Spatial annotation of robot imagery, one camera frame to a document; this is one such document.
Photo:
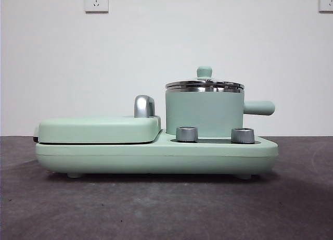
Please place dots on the glass lid with green knob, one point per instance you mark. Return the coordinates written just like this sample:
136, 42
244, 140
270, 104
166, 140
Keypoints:
204, 72

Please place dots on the silver control knob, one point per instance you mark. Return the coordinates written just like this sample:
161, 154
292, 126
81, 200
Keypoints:
186, 134
242, 135

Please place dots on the green breakfast machine base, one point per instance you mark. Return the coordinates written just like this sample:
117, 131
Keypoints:
156, 156

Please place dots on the white wall socket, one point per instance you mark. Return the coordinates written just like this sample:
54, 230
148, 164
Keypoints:
326, 0
96, 1

